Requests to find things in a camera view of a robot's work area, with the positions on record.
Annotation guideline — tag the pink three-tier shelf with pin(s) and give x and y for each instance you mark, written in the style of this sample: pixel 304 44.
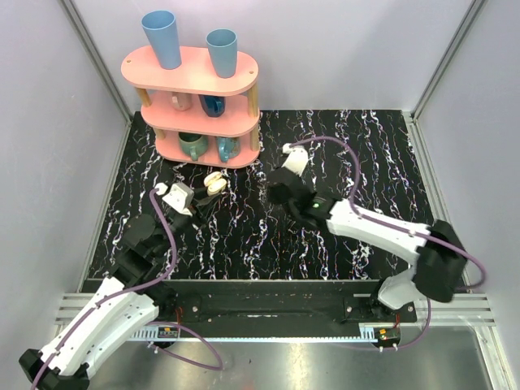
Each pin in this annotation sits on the pink three-tier shelf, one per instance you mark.
pixel 193 99

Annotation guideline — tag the tall blue cup left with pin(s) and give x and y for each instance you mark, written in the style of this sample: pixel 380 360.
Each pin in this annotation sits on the tall blue cup left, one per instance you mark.
pixel 161 30

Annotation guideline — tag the dark blue mug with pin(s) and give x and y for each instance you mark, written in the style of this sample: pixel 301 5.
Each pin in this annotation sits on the dark blue mug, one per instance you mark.
pixel 213 106

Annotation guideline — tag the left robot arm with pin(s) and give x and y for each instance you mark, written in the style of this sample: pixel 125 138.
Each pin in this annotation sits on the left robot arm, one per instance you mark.
pixel 134 296

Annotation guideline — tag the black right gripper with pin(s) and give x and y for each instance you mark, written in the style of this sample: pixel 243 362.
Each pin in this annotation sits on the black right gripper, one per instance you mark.
pixel 271 196

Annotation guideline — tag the green ceramic mug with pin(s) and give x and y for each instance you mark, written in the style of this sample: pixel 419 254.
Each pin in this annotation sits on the green ceramic mug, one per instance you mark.
pixel 193 145

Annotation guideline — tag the blue butterfly mug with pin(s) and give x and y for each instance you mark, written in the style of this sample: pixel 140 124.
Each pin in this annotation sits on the blue butterfly mug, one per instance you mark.
pixel 228 147

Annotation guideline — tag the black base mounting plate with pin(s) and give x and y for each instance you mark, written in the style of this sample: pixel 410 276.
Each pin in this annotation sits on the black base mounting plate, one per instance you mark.
pixel 240 309

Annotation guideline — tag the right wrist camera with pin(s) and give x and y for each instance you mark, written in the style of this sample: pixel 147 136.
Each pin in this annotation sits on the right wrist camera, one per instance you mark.
pixel 297 158

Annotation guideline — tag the pink mug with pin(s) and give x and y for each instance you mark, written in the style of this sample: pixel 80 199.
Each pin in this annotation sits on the pink mug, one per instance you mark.
pixel 181 101

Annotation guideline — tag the white earbuds charging case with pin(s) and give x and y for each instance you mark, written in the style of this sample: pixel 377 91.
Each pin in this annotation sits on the white earbuds charging case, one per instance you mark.
pixel 215 183

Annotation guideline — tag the blue cup right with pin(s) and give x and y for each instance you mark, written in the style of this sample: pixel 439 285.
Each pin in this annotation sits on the blue cup right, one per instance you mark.
pixel 222 47

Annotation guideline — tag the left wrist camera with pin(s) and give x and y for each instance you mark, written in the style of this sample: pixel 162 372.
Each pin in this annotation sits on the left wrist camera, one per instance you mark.
pixel 179 198

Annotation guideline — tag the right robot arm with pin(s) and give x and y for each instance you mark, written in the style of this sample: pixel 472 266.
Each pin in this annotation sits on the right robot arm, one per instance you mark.
pixel 435 266

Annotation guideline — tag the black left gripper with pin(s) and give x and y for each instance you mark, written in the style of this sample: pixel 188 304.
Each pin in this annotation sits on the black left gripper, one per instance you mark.
pixel 195 208

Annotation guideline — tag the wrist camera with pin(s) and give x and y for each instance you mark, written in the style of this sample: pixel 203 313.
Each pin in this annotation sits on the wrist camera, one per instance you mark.
pixel 179 198
pixel 297 158

